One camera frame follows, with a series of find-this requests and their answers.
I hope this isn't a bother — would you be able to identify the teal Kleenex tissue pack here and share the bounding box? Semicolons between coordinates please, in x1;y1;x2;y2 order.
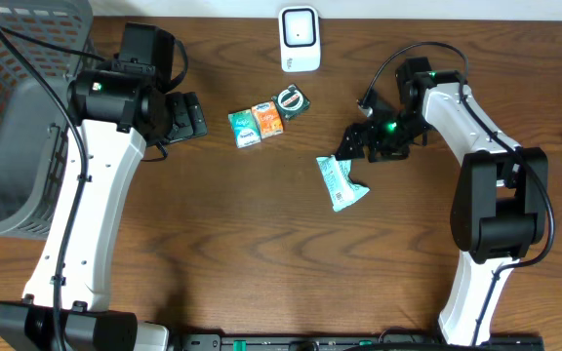
228;109;261;148

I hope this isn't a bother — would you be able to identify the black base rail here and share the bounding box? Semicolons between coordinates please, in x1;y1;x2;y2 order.
169;331;545;351

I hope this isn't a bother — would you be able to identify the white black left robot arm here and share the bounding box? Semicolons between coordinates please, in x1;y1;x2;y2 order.
0;22;208;350

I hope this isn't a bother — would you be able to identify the mint green wipes pouch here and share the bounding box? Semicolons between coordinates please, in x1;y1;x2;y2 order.
316;155;370;212

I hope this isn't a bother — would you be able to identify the grey plastic basket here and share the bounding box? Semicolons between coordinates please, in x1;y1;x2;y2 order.
0;0;95;240

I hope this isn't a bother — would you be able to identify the dark green round-label box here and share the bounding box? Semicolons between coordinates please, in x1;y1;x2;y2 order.
272;84;310;121

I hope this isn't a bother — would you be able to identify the orange Kleenex tissue pack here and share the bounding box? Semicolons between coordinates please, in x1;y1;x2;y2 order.
251;100;284;138

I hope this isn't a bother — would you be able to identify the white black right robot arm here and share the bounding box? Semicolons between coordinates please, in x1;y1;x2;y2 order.
335;58;548;346

